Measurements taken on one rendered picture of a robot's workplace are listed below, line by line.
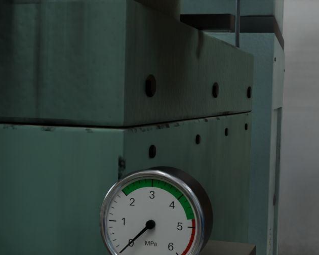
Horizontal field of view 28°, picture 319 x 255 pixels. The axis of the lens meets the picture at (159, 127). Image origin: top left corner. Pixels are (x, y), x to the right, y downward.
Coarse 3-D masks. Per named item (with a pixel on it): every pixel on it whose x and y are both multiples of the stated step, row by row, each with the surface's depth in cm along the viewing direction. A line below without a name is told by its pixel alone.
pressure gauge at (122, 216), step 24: (168, 168) 37; (120, 192) 37; (144, 192) 36; (168, 192) 36; (192, 192) 35; (120, 216) 37; (144, 216) 36; (168, 216) 36; (192, 216) 35; (120, 240) 37; (144, 240) 36; (168, 240) 36; (192, 240) 35
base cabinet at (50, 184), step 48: (0, 144) 46; (48, 144) 45; (96, 144) 44; (144, 144) 47; (192, 144) 62; (240, 144) 88; (0, 192) 46; (48, 192) 45; (96, 192) 44; (240, 192) 90; (0, 240) 46; (48, 240) 45; (96, 240) 44; (240, 240) 91
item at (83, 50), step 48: (0, 0) 45; (48, 0) 44; (96, 0) 43; (0, 48) 45; (48, 48) 44; (96, 48) 43; (144, 48) 46; (192, 48) 60; (0, 96) 46; (48, 96) 45; (96, 96) 43; (144, 96) 47; (192, 96) 61; (240, 96) 87
